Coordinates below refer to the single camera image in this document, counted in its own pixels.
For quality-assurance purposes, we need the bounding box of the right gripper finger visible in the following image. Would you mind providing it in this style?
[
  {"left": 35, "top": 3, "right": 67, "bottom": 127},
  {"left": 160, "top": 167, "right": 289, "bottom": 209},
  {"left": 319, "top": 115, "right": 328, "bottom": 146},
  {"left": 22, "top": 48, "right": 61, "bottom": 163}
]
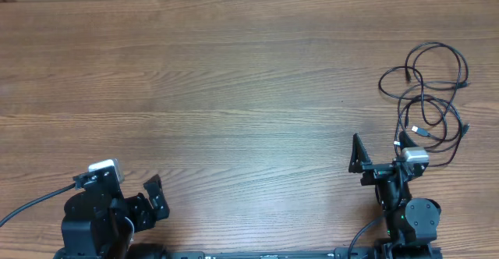
[
  {"left": 398, "top": 131, "right": 416, "bottom": 150},
  {"left": 349, "top": 133, "right": 373, "bottom": 173}
]

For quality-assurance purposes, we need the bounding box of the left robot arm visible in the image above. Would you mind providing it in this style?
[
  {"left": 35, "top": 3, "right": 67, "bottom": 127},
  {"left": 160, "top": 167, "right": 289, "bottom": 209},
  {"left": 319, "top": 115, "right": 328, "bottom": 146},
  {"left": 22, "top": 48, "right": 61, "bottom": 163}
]
[{"left": 54, "top": 170, "right": 170, "bottom": 259}]

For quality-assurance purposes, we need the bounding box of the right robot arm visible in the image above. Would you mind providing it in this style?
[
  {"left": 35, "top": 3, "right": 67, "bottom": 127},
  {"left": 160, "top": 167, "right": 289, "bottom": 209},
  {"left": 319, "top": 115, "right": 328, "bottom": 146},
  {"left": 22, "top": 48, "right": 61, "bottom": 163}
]
[{"left": 346, "top": 133, "right": 442, "bottom": 258}]

